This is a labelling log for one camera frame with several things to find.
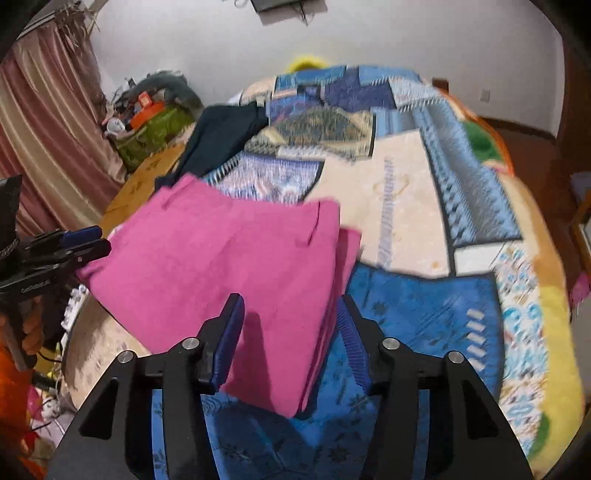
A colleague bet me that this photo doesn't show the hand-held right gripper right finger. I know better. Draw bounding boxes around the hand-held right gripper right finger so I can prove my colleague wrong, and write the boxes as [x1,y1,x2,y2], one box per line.
[337,293,534,480]

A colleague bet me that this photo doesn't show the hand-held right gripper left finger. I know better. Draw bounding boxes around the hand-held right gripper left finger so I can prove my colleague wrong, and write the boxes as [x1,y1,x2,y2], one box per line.
[44,292,246,480]

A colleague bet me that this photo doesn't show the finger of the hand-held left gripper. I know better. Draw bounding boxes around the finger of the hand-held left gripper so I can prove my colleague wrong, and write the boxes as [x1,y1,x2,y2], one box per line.
[24,225,103,254]
[62,239,113,274]

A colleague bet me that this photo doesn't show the pink pants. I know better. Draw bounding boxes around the pink pants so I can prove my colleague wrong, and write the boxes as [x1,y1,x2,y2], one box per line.
[76,172,363,419]

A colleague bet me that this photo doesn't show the dark pants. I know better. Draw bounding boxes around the dark pants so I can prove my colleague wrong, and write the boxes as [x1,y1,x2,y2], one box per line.
[154,102,270,190]

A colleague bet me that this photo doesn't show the person's left hand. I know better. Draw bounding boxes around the person's left hand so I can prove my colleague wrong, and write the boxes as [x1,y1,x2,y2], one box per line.
[20,295,46,357]

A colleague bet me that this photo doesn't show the white power strip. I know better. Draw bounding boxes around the white power strip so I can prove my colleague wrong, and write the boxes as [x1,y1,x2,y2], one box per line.
[61,283,89,334]

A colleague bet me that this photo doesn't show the yellow wooden bench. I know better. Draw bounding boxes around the yellow wooden bench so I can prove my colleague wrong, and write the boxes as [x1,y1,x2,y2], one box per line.
[99,142,186,237]

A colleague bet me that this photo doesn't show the striped pink curtain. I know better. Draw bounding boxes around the striped pink curtain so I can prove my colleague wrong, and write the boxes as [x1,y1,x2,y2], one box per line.
[0,18,128,241]

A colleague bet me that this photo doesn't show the green patterned bag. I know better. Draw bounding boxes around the green patterned bag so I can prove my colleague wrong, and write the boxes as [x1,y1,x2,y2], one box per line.
[113,104,197,172]

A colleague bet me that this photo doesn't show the person's orange clothing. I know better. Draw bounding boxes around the person's orange clothing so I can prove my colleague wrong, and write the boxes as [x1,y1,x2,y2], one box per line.
[0,344,49,480]

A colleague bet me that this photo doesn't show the orange box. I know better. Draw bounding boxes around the orange box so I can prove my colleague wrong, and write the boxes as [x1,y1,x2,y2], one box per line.
[129,102,167,130]

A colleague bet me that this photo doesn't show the patchwork printed blanket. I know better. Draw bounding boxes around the patchwork printed blanket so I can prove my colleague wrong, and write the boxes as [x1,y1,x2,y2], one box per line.
[60,64,585,480]

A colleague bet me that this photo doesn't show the grey plush pillow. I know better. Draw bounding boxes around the grey plush pillow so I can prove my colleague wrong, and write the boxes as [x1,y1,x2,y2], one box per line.
[137,71,204,108]

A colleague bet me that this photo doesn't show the yellow foam tube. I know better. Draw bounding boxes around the yellow foam tube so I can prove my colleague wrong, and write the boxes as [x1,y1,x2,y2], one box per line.
[294,54,329,73]

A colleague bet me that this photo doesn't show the small black wall monitor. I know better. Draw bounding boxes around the small black wall monitor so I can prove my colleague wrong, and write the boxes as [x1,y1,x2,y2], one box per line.
[249,0,299,14]

